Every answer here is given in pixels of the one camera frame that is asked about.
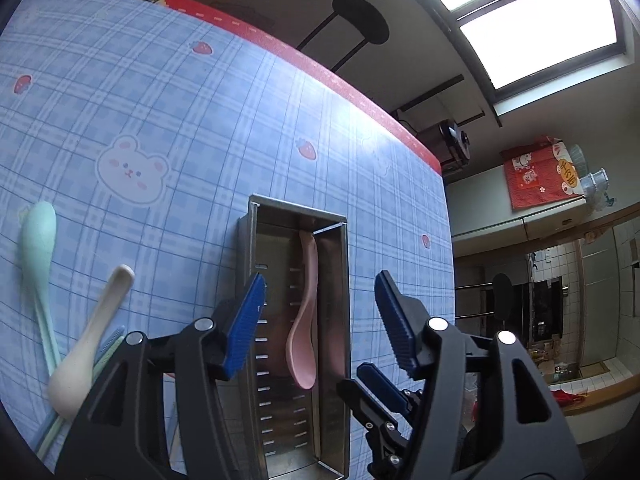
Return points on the mint green spoon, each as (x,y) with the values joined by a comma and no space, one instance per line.
(39,230)

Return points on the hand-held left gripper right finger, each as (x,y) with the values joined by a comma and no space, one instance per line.
(395,315)

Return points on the blue plaid tablecloth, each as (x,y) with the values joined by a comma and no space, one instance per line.
(200,110)

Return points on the black device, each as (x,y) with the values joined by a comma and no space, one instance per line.
(452,140)

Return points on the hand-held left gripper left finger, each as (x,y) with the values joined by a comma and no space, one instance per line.
(245,325)

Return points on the red printed cloth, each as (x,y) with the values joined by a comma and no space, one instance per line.
(530,180)

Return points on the pink spoon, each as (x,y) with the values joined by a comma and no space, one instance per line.
(302,360)

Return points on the clear plastic containers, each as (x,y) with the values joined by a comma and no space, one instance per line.
(595,180)

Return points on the window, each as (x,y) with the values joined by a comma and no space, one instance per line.
(540,35)

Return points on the metal utensil tray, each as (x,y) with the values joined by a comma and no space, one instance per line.
(327,385)

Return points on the black round stool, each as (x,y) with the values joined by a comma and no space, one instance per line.
(501,292)
(360,17)

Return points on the wooden wall cabinet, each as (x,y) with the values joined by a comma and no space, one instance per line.
(500,225)

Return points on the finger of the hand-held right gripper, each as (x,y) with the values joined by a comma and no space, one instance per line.
(382,387)
(362,402)

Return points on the black kitchen appliance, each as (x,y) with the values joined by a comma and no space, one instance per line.
(547,310)

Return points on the white spoon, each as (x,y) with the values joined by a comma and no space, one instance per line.
(70,385)

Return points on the green chopstick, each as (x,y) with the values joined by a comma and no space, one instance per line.
(107,358)
(111,341)

